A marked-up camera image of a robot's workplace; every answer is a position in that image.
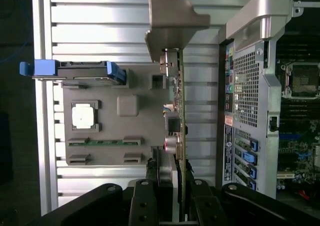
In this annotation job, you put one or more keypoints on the dark grey open PC case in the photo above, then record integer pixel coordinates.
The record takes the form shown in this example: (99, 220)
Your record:
(250, 85)

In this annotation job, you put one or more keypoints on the CPU socket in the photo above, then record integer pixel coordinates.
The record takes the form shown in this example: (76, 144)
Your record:
(302, 80)

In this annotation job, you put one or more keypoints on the silver CPU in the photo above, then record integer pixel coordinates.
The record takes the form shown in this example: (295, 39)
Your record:
(83, 117)

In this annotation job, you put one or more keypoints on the blue expansion slot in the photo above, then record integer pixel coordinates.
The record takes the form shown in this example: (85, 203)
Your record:
(290, 136)

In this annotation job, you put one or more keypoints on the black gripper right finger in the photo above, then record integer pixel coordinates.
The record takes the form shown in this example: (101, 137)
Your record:
(207, 206)

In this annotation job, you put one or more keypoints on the green motherboard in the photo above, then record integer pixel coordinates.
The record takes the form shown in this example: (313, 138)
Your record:
(300, 155)

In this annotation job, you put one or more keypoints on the hard disk with blue carrier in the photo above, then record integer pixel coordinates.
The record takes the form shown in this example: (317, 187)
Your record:
(82, 72)

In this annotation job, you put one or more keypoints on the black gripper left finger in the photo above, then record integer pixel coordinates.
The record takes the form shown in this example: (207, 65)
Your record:
(145, 203)

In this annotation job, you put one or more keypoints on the grey parts rack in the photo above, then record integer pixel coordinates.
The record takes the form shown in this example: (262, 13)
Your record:
(112, 130)

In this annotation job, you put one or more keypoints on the green RAM stick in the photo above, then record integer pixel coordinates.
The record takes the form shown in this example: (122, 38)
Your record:
(105, 142)

